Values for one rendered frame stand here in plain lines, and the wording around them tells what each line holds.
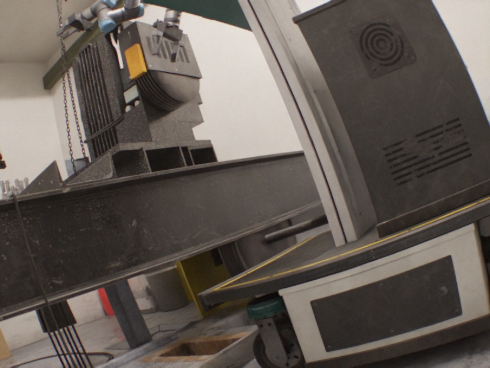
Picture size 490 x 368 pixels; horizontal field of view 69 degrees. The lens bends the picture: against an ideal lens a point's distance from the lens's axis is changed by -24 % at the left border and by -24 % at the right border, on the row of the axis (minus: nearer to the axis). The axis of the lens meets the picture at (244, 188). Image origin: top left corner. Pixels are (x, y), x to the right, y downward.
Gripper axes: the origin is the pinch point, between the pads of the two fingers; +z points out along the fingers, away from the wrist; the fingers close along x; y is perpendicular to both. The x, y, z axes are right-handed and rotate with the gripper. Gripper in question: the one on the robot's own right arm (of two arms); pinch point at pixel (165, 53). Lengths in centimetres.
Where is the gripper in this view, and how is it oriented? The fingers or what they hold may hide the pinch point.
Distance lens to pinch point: 183.4
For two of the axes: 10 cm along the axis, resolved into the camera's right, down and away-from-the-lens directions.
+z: -0.8, 10.0, -0.1
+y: 8.9, 0.7, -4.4
